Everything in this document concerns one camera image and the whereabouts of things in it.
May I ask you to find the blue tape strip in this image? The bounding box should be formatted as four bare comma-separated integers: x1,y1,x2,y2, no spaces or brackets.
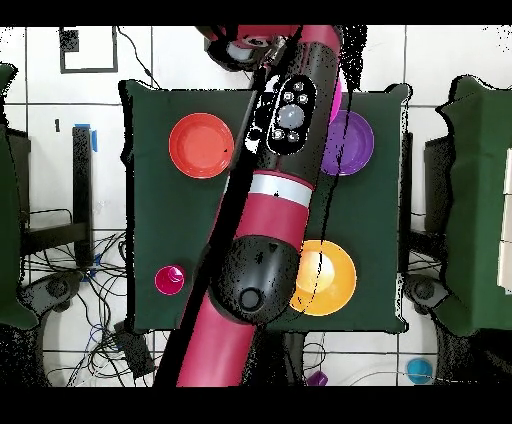
74,123,98,153

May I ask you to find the red plastic bowl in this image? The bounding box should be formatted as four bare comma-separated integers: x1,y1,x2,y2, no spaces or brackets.
168,112,236,180

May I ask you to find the blue round object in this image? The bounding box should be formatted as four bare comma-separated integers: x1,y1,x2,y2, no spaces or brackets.
406,357,435,386

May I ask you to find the black square floor frame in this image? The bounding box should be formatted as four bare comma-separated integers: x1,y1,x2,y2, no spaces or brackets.
58,26,120,75

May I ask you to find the black cable tangle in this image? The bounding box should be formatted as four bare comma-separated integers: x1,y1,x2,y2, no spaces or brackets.
17,229,173,387

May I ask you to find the black power strip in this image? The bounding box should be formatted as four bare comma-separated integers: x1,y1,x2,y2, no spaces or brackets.
112,319,156,379

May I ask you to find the green cloth side table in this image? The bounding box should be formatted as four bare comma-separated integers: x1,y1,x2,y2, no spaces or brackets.
433,75,512,337
0,63,39,331

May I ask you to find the black metal stand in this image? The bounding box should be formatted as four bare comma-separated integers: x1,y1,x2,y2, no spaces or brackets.
17,125,95,269
399,131,453,277

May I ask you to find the orange plastic bowl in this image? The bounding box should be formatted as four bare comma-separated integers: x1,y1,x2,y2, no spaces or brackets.
289,239,358,318

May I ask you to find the pink plastic bowl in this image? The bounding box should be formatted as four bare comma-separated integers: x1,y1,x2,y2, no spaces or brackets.
328,77,344,125

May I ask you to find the purple plastic bowl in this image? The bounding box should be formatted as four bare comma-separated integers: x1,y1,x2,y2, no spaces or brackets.
319,109,376,177

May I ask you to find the dark green tablecloth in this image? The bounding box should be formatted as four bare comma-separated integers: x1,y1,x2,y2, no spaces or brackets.
118,78,411,336

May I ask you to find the red plastic cup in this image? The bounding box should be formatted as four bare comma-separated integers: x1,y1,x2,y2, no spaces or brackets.
154,264,186,296

